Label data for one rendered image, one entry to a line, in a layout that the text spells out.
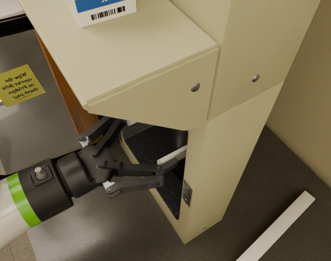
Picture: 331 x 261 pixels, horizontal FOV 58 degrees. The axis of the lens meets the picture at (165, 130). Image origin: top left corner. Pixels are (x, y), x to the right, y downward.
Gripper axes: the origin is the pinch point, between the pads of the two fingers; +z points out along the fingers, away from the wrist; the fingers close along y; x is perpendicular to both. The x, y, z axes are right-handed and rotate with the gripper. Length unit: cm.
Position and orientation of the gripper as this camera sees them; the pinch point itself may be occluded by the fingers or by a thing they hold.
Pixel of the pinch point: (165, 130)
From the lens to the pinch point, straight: 58.1
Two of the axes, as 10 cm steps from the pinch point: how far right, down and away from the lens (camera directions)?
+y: -5.3, -6.9, 5.0
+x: -0.1, 5.9, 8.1
